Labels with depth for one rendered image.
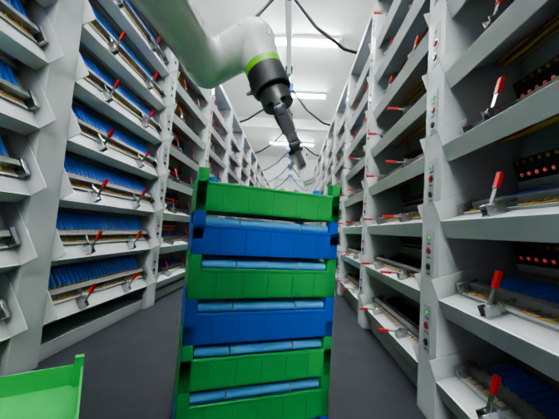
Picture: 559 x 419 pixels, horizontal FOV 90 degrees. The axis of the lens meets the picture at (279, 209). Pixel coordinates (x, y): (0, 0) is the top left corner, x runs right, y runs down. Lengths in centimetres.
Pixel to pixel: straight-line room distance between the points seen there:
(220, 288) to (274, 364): 19
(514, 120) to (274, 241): 49
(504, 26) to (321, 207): 50
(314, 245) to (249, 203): 16
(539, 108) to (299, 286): 51
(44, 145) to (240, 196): 67
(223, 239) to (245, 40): 46
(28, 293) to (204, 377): 64
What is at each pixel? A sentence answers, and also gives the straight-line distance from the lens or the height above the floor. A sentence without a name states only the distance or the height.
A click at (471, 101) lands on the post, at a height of 83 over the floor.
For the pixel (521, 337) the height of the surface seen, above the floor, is 31.
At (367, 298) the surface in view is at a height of 15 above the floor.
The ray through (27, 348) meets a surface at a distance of 113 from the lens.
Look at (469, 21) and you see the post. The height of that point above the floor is 105.
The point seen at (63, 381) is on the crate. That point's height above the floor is 2.
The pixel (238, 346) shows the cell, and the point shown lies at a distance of 60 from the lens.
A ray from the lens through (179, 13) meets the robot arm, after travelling 65.
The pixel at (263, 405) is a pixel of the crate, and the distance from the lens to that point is 65.
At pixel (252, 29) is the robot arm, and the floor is 91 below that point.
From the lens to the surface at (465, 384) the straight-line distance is 87.
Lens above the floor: 45
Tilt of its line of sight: 4 degrees up
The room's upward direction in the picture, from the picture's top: 4 degrees clockwise
